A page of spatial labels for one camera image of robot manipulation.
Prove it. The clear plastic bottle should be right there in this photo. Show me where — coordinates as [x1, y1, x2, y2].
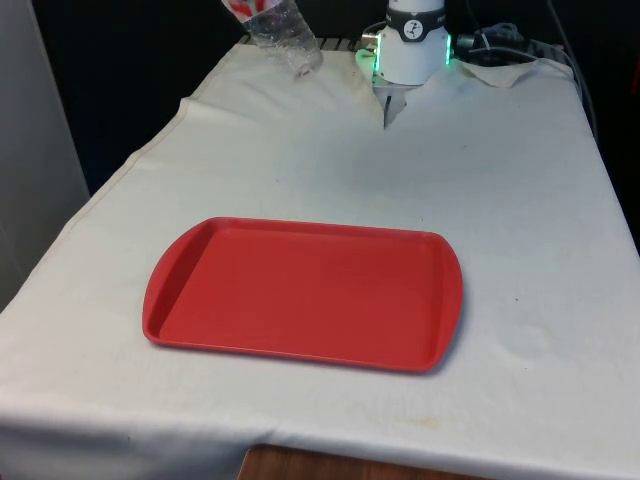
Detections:
[221, 0, 324, 80]

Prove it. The red tray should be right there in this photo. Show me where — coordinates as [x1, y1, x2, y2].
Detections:
[141, 216, 468, 375]

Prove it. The grey cable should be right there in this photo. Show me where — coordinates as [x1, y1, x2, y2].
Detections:
[544, 0, 601, 144]

